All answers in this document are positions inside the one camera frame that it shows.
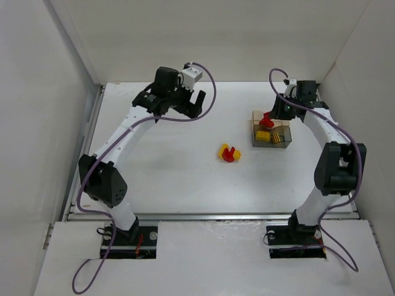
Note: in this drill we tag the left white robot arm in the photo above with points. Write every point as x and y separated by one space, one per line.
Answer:
100 173

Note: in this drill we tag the red rectangular lego brick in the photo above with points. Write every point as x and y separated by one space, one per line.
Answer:
266 118

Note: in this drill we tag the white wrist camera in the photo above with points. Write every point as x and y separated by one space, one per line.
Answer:
190 75
291 88

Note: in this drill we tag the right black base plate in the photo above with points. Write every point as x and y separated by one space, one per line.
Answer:
287 243

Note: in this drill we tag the yellow lego brick right cluster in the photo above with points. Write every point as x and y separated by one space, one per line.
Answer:
237 155

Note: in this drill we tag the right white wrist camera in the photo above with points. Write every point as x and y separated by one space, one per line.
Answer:
291 88

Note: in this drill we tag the yellow lego brick left cluster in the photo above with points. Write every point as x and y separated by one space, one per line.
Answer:
221 150

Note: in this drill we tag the red lego brick cluster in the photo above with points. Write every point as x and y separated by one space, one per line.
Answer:
228 155

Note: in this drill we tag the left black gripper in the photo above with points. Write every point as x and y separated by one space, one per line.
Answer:
187 103

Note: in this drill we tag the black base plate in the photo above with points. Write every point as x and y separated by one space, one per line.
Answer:
143 246
287 243

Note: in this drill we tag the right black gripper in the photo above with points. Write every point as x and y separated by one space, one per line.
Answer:
278 110

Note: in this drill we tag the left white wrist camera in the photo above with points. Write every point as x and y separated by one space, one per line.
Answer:
190 75

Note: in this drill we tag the yellow lego brick cluster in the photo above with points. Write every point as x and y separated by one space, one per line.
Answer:
221 150
237 155

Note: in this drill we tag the yellow striped lego brick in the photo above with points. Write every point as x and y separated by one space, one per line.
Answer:
276 138

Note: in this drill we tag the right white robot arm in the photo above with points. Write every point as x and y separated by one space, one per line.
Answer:
340 166

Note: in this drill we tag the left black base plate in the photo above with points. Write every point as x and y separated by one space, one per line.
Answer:
143 246

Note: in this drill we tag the aluminium rail front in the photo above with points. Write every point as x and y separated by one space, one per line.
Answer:
186 217

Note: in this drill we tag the yellow curved lego brick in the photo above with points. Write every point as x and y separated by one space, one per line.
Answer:
262 136

